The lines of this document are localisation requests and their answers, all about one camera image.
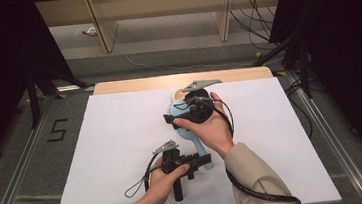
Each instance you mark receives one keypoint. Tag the white table sheet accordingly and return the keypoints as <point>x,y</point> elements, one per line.
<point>112,138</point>

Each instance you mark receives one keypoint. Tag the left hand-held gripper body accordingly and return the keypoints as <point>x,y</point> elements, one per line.
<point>172,159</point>

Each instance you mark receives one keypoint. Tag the light wooden table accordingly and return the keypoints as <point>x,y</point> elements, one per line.
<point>134,85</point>

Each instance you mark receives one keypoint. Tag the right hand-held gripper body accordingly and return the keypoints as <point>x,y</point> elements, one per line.
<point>200,112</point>

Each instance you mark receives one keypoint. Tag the cream ribbed cup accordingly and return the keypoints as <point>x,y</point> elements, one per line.
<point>176,95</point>

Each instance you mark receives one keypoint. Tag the person's right hand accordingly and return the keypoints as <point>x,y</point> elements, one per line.
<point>213,132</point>

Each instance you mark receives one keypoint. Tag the light blue hairbrush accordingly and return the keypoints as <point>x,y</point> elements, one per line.
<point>189,136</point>

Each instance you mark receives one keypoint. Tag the person's left hand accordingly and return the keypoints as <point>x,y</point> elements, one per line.
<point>158,188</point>

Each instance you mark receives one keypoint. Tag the aluminium floor rail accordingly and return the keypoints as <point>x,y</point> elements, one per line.
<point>16,184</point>
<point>346,166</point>

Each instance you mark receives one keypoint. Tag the short aluminium cross rail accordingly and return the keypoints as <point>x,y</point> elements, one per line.
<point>74,88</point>

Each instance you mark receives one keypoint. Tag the light wooden desk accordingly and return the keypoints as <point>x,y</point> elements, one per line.
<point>159,3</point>

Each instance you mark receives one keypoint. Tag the black metal stand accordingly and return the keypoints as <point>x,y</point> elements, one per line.
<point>305,76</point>
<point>33,102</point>

